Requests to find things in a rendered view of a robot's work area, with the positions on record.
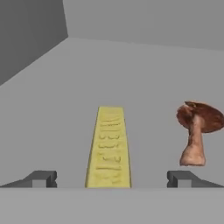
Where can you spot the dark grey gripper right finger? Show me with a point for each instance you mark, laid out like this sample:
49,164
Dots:
183,178

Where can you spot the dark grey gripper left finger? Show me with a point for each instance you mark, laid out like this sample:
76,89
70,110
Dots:
40,178

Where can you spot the yellow butter stick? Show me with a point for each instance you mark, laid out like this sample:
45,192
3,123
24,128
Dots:
109,148

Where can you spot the brown mushroom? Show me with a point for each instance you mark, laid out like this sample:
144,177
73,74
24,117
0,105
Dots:
196,128

